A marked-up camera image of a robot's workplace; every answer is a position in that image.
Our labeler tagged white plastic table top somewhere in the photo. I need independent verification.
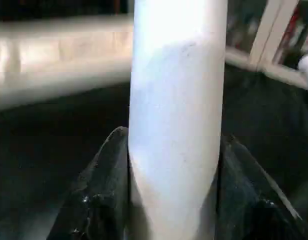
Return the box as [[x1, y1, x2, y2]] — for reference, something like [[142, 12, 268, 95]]
[[0, 14, 136, 113]]

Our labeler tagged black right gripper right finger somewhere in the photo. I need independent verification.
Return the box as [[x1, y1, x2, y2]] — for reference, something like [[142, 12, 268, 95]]
[[213, 133, 308, 240]]

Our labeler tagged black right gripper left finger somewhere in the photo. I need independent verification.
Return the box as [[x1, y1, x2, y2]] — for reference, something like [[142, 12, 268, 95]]
[[46, 126, 131, 240]]

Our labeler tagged black work mat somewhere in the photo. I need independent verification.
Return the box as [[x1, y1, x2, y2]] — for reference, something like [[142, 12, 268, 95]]
[[0, 65, 308, 240]]

